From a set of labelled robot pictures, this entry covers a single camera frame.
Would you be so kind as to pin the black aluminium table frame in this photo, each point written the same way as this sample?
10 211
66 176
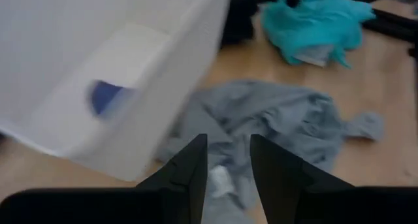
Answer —
392 25

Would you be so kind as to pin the dark navy garment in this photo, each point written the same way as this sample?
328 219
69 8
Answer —
240 21

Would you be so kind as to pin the teal garment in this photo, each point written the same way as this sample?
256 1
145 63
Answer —
310 25

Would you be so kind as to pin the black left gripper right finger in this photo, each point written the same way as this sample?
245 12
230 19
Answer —
277 178

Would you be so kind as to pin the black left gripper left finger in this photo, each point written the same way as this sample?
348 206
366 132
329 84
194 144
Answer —
187 171

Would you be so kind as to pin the grey garment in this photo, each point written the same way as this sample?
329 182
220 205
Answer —
277 119

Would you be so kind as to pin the white plastic bin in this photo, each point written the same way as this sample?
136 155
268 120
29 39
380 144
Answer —
65 38

